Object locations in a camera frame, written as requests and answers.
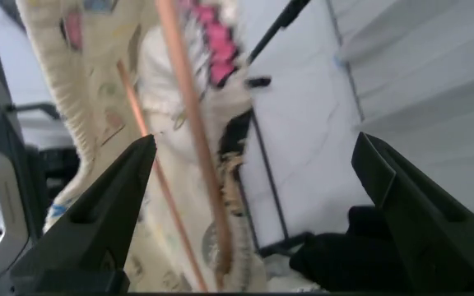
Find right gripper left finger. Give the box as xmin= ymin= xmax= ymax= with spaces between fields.
xmin=9 ymin=133 xmax=158 ymax=295

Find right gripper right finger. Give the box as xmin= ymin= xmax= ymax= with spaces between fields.
xmin=351 ymin=131 xmax=474 ymax=295

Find cream printed garment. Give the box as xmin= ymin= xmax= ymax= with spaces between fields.
xmin=14 ymin=0 xmax=269 ymax=294

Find pink clothes hanger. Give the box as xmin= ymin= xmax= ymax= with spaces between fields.
xmin=115 ymin=0 xmax=234 ymax=293

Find black clothes rack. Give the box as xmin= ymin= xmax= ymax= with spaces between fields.
xmin=236 ymin=0 xmax=316 ymax=258

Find black garment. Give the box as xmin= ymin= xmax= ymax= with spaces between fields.
xmin=289 ymin=205 xmax=474 ymax=294

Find white curtain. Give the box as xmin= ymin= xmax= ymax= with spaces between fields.
xmin=327 ymin=0 xmax=474 ymax=215

